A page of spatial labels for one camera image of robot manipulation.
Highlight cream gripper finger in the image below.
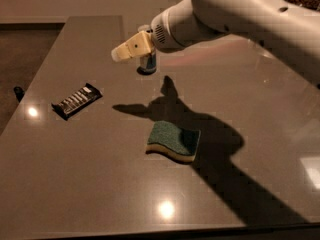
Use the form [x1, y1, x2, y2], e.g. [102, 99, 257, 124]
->
[111, 31, 154, 62]

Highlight redbull can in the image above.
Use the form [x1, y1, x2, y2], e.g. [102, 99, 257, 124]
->
[137, 24, 158, 76]

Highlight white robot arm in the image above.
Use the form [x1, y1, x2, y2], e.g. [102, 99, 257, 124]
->
[111, 0, 320, 86]

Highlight black rxbar chocolate bar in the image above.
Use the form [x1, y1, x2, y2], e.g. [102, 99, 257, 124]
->
[52, 83, 102, 120]

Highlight green yellow sponge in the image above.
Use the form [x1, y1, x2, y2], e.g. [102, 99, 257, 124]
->
[146, 121, 201, 163]

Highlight small black knob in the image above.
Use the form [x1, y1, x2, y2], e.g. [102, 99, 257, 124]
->
[13, 86, 25, 101]

